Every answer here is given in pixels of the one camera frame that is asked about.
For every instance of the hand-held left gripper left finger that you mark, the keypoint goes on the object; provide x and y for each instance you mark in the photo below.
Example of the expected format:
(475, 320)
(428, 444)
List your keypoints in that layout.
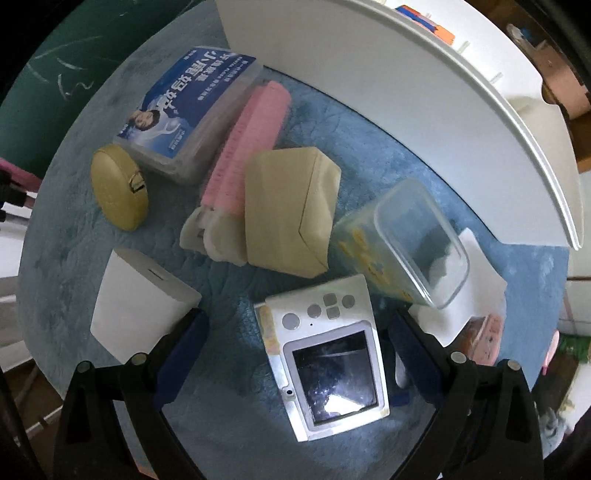
(184, 350)

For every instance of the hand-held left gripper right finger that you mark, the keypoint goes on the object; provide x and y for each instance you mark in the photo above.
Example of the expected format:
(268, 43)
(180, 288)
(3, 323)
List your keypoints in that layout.
(415, 355)

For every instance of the white paper napkin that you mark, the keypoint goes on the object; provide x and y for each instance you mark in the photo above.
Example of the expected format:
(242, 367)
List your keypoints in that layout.
(480, 290)

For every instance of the pink hair roller clip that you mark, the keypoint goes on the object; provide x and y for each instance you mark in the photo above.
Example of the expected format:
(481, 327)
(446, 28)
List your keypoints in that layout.
(249, 138)

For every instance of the clear plastic box blue label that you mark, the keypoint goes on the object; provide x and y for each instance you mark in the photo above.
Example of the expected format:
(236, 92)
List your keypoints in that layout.
(184, 106)

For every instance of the white rectangular box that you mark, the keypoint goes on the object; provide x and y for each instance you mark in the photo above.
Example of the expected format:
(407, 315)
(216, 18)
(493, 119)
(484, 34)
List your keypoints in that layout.
(138, 295)

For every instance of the clear container yellow pattern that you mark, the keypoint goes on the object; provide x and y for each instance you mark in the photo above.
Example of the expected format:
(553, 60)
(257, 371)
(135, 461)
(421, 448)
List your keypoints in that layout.
(406, 240)

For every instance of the blue fluffy mat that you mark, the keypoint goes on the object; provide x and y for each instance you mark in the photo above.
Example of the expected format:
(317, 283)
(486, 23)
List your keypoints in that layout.
(92, 254)

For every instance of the beige fabric pouch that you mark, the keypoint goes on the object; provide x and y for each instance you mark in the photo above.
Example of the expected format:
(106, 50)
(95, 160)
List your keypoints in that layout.
(281, 207)

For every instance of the round gold tape measure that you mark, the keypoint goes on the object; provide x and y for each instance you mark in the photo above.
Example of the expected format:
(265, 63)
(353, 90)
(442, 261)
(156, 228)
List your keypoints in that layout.
(117, 184)

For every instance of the brown cardboard box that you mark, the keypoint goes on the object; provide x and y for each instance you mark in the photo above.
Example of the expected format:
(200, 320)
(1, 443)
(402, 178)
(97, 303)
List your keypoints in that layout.
(563, 87)

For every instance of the multicoloured puzzle cube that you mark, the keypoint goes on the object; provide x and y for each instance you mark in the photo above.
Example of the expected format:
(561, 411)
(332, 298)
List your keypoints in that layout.
(443, 32)

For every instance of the green chalkboard pink frame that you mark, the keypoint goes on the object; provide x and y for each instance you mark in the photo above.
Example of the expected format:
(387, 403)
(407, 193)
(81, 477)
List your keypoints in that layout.
(46, 92)

